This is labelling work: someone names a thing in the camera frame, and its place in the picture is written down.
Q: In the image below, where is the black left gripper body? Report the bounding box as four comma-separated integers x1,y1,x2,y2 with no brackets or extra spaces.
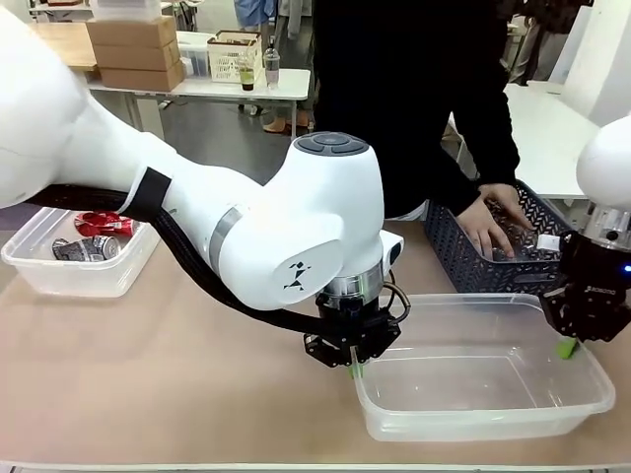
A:
315,291,401,354

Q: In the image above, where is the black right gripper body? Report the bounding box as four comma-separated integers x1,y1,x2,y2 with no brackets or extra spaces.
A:
559,230,631,319

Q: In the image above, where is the crushed clear plastic bottle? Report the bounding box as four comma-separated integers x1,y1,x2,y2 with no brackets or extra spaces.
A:
482,195,561,263

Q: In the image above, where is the dark grey perforated basket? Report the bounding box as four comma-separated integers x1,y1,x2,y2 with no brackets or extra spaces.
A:
423,179,579,298

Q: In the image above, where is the clear plastic bin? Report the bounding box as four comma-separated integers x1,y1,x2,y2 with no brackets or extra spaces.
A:
352,292,617,443
0,206,162,300

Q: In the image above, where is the person's left forearm black sleeve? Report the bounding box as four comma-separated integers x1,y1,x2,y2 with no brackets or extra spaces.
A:
454,132,523,218

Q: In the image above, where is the person's left hand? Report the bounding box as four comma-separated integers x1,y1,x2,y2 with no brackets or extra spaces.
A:
462,182,535,262

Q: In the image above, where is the person's white shirt hem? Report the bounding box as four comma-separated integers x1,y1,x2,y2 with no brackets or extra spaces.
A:
384,199,429,221

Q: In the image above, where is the large white table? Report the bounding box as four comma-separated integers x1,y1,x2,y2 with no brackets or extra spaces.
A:
501,82,606,201

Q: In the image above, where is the person in black shirt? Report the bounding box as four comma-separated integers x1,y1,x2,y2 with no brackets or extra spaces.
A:
313,0,523,221

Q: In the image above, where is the white board panel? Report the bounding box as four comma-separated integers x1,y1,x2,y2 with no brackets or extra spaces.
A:
548,4,631,130

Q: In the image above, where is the bystander in dark clothes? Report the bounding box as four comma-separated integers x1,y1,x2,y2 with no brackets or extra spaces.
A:
492,0,596,85

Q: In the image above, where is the clear bottle pink liquid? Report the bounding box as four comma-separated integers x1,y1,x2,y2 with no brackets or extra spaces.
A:
262,47,282,91

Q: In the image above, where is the crushed red can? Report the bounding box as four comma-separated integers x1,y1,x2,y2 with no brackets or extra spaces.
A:
73,210,143,238

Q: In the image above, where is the bottle with dark liquid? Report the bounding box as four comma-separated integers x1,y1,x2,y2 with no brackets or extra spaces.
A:
240,54,257,93

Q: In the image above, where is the bystander with tan shoes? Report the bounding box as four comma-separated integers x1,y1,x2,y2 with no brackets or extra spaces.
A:
260,0,316,135

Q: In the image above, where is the crushed silver black can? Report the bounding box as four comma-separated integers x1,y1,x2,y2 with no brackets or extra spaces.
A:
51,235,122,263

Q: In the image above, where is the white slatted crate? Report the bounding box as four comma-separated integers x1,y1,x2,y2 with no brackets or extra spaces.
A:
206,30,263,83

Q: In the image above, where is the clear storage box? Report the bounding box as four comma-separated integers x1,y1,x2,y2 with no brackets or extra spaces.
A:
175,31,214,78

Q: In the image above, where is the brown cardboard box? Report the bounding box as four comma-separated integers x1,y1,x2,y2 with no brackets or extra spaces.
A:
86,16,177,49
92,40,181,72
98,61,186,93

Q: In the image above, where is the white plastic container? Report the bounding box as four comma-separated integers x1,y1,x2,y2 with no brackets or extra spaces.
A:
88,0,165,24

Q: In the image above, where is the wooden table top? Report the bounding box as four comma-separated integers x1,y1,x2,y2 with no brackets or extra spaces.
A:
28,22,99,73

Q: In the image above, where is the thin black camera cable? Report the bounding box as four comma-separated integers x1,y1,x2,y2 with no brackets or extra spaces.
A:
382,278,412,324

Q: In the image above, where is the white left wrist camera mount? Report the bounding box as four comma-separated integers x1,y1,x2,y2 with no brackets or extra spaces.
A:
380,232,406,273

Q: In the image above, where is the black sleeved left arm cable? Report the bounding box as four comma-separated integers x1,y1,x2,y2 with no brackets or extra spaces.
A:
29,184,357,340

